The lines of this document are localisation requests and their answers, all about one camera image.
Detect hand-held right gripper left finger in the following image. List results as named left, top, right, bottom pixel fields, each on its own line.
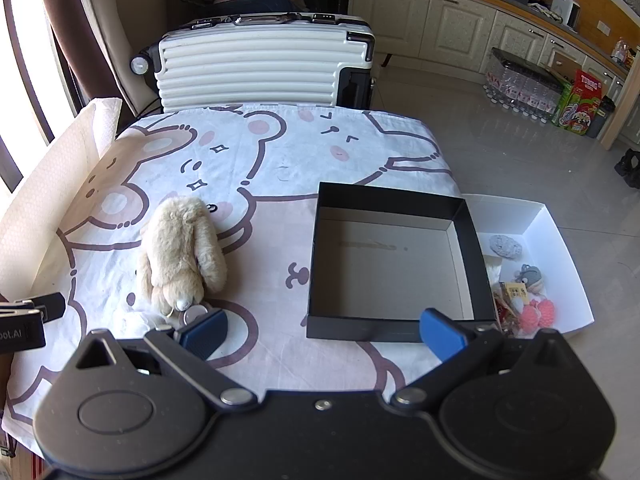
left=60, top=308, right=259, bottom=407

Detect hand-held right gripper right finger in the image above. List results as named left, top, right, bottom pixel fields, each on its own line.
left=391, top=308, right=581, bottom=407

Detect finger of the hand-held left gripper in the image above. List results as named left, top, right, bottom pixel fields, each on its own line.
left=0, top=292, right=67, bottom=321

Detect knotted white cloth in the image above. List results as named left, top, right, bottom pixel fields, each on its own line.
left=112, top=307, right=173, bottom=336

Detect cream plush rabbit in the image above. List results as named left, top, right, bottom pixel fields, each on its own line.
left=136, top=196, right=228, bottom=317

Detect black cardboard box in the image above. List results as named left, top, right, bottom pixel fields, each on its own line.
left=305, top=181, right=501, bottom=343

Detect small yellow box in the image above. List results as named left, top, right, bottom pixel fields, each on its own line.
left=500, top=281, right=528, bottom=306

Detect pink fuzzy ball charm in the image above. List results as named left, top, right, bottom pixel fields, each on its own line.
left=517, top=297, right=557, bottom=333

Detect small grey toy charm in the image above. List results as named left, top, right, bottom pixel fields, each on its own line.
left=515, top=264, right=547, bottom=295

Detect white embossed paper sheet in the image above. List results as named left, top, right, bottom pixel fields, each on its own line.
left=0, top=97, right=123, bottom=301

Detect white cardboard box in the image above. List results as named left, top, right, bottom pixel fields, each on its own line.
left=460, top=192, right=596, bottom=338

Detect bear printed blanket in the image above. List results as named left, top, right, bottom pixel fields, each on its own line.
left=0, top=102, right=463, bottom=436

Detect black shoes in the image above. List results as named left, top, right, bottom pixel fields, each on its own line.
left=614, top=149, right=640, bottom=186

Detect pack of water bottles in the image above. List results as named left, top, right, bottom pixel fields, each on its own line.
left=482, top=47, right=573, bottom=123

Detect white ribbed suitcase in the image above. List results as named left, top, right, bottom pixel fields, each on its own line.
left=130, top=12, right=377, bottom=113

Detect green and red carton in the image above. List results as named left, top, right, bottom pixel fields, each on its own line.
left=552, top=70, right=606, bottom=136

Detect black waste bin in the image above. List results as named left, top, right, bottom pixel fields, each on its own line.
left=585, top=95, right=617, bottom=139

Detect brown curtain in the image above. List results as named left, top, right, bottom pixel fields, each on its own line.
left=35, top=0, right=116, bottom=111

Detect light wooden table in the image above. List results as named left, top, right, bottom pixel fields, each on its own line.
left=600, top=45, right=640, bottom=151

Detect brown cardboard carton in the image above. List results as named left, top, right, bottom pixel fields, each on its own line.
left=545, top=50, right=581, bottom=86

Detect beige chair back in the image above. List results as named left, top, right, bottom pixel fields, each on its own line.
left=70, top=0, right=191, bottom=116

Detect cream kitchen cabinets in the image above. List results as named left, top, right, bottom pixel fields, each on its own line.
left=347, top=0, right=640, bottom=151

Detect colourful snack packets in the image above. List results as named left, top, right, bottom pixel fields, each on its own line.
left=611, top=37, right=640, bottom=68

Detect white countertop appliance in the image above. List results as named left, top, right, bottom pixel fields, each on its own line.
left=550, top=0, right=581, bottom=28

